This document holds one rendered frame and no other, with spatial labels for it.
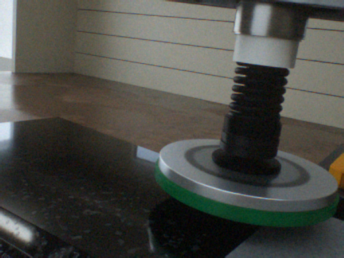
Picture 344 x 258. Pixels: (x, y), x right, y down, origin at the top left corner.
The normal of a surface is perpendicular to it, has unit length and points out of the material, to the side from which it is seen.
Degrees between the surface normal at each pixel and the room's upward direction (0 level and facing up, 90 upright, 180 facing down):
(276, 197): 0
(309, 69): 90
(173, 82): 90
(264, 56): 90
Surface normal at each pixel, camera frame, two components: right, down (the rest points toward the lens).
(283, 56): 0.34, 0.25
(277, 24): -0.04, 0.22
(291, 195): 0.12, -0.97
